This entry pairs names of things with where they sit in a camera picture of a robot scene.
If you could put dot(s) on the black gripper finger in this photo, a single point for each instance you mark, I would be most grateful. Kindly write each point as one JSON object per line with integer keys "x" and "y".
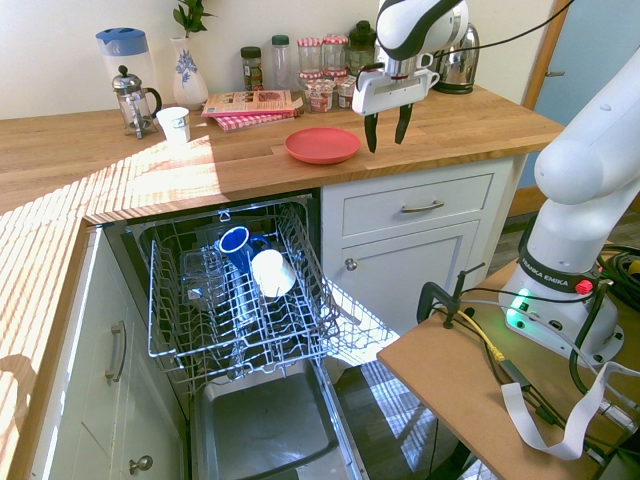
{"x": 403, "y": 122}
{"x": 371, "y": 132}

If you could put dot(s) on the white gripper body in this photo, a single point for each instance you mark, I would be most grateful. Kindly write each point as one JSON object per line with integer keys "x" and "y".
{"x": 385, "y": 92}

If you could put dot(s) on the red plastic plate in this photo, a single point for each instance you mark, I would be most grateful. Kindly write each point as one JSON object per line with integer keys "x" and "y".
{"x": 322, "y": 145}

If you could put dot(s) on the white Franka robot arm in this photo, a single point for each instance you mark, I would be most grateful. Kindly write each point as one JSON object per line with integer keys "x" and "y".
{"x": 575, "y": 150}

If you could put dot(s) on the grey dishwasher door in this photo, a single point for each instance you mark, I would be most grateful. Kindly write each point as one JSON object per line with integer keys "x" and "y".
{"x": 265, "y": 425}

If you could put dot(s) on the white cabinet beside dishwasher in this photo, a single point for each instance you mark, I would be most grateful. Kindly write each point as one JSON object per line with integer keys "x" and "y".
{"x": 90, "y": 410}

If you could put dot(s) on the labelled jam jar red lid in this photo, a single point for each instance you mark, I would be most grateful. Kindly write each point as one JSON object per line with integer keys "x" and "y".
{"x": 345, "y": 92}
{"x": 319, "y": 97}

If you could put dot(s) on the dark glass jar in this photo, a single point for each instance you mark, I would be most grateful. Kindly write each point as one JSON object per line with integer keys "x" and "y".
{"x": 361, "y": 47}

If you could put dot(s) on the glass jar red checkered lid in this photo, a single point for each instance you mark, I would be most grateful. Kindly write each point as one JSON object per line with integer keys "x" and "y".
{"x": 310, "y": 56}
{"x": 335, "y": 52}

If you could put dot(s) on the white drawer front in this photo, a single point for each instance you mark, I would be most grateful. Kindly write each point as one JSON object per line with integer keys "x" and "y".
{"x": 380, "y": 205}

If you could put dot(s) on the stainless steel kettle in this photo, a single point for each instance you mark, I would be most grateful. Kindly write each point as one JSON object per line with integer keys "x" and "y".
{"x": 457, "y": 70}

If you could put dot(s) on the clear bottle green lid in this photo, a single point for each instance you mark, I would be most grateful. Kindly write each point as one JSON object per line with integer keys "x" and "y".
{"x": 281, "y": 62}

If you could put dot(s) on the red checkered book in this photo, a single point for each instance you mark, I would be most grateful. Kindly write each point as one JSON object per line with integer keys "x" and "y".
{"x": 250, "y": 121}

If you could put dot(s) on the metal knob under drawer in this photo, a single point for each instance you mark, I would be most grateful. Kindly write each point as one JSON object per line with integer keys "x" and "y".
{"x": 351, "y": 264}

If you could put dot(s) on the spice jar dark lid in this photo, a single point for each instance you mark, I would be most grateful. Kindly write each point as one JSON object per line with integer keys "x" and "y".
{"x": 251, "y": 70}

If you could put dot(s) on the white cabinet with drawer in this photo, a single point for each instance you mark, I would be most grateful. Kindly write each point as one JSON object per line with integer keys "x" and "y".
{"x": 480, "y": 240}

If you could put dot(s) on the black C clamp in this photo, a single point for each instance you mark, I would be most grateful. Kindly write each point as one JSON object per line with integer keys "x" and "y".
{"x": 425, "y": 295}

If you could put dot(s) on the white mug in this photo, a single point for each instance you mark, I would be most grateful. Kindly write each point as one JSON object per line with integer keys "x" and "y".
{"x": 272, "y": 272}

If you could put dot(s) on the blue mug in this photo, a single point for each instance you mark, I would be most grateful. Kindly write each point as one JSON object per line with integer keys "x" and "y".
{"x": 240, "y": 255}

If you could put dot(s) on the white vase blue flowers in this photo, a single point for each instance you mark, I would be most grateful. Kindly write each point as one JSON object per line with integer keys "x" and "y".
{"x": 189, "y": 85}

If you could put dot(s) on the white paper cup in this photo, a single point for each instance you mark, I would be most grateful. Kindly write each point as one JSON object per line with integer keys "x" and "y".
{"x": 174, "y": 125}

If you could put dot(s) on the green plant stems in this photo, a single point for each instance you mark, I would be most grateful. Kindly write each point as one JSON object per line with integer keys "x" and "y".
{"x": 192, "y": 15}

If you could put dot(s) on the clear plastic container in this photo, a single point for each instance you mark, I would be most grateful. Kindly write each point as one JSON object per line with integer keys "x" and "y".
{"x": 200, "y": 277}

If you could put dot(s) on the glass French press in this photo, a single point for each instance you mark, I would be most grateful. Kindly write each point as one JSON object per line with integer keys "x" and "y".
{"x": 132, "y": 105}

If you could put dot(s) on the water filter jug blue lid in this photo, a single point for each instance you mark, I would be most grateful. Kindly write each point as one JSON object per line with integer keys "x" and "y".
{"x": 125, "y": 50}

